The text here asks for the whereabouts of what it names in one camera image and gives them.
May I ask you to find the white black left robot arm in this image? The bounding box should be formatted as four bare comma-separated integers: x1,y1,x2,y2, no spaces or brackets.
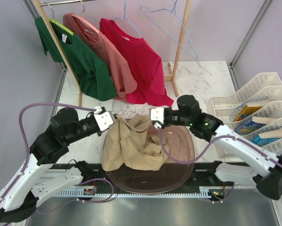
0,105,115,225

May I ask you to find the blue book lower slot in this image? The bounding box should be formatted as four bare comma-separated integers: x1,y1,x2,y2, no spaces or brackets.
251,129,282,147

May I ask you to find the light blue wire hanger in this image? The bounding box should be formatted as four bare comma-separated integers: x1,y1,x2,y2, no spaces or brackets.
139,0,199,60

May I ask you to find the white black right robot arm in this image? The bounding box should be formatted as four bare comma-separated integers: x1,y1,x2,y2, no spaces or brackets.
150,95,282,200

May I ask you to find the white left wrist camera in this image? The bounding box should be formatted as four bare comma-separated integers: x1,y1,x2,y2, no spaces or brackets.
94,111,116,132

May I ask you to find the red t shirt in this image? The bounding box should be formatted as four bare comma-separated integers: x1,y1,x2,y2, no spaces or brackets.
100,18,174,106

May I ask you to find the green t shirt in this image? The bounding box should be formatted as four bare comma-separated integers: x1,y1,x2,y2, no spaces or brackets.
34,16,117,101

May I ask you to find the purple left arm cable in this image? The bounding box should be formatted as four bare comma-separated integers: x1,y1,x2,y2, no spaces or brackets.
0,102,116,222

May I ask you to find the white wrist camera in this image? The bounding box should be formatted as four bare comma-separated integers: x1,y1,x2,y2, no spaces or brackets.
149,107,165,125
94,111,116,132

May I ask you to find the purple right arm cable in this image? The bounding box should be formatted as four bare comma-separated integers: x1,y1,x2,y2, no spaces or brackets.
155,122,282,204

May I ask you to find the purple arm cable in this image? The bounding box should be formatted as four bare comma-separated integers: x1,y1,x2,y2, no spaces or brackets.
155,122,282,204
0,102,116,222

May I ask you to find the salmon pink t shirt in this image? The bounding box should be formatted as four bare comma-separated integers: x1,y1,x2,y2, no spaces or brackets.
63,13,137,102

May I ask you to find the wooden clothes rack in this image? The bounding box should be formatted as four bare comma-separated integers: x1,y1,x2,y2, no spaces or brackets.
31,0,181,106

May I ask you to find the blue yellow book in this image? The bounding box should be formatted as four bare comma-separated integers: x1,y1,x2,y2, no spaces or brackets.
233,100,272,122

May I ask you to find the beige t shirt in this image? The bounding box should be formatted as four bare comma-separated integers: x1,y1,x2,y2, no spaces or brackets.
102,114,168,171

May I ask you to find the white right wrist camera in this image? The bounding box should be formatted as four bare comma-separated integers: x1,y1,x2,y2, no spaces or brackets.
149,107,165,125

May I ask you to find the pink translucent plastic tub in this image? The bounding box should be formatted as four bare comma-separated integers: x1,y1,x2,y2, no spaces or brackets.
102,120,195,195

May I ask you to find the white perforated file organizer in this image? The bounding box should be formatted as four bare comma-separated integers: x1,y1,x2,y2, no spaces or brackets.
206,72,282,153

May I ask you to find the blue hanger under red shirt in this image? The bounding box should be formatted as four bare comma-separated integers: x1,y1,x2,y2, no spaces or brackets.
111,0,142,38

